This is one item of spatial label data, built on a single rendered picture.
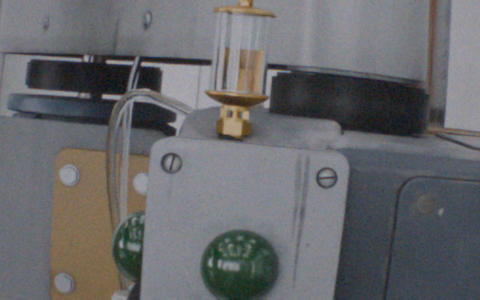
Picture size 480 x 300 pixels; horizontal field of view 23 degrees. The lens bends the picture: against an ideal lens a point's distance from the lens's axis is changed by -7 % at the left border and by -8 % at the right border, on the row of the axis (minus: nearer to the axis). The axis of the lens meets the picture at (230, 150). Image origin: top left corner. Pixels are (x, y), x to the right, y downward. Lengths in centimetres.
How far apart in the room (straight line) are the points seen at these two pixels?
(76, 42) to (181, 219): 40
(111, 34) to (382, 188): 34
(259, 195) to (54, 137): 47
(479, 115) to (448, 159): 522
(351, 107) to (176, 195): 18
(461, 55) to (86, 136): 487
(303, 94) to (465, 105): 510
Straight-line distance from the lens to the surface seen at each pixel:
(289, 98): 64
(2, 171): 93
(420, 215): 52
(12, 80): 586
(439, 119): 101
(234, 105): 54
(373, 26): 63
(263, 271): 45
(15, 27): 96
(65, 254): 91
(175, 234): 47
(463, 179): 52
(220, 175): 46
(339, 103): 62
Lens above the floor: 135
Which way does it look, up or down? 3 degrees down
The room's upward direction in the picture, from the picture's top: 5 degrees clockwise
